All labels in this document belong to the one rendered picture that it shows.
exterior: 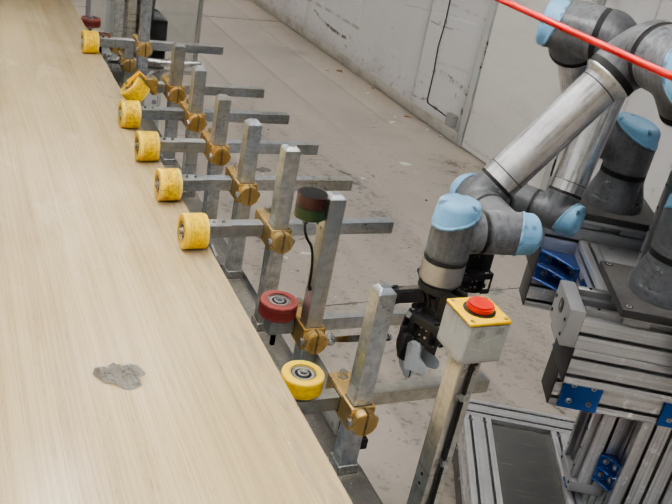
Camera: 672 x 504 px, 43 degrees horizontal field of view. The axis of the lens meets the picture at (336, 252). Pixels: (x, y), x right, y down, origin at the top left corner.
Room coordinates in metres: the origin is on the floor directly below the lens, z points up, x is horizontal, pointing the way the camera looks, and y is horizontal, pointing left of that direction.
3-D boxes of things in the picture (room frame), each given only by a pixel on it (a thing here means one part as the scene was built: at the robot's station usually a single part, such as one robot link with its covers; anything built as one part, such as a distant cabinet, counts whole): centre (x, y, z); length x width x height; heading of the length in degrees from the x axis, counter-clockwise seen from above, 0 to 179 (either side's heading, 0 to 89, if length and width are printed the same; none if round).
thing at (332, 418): (1.51, -0.01, 0.75); 0.26 x 0.01 x 0.10; 28
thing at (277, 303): (1.53, 0.10, 0.85); 0.08 x 0.08 x 0.11
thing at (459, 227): (1.32, -0.19, 1.23); 0.09 x 0.08 x 0.11; 110
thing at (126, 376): (1.18, 0.32, 0.91); 0.09 x 0.07 x 0.02; 85
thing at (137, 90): (2.61, 0.73, 0.93); 0.09 x 0.08 x 0.09; 118
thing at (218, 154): (2.20, 0.38, 0.95); 0.14 x 0.06 x 0.05; 28
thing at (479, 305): (1.07, -0.22, 1.22); 0.04 x 0.04 x 0.02
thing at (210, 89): (2.72, 0.51, 0.95); 0.37 x 0.03 x 0.03; 118
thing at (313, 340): (1.54, 0.04, 0.85); 0.14 x 0.06 x 0.05; 28
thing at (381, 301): (1.30, -0.09, 0.87); 0.04 x 0.04 x 0.48; 28
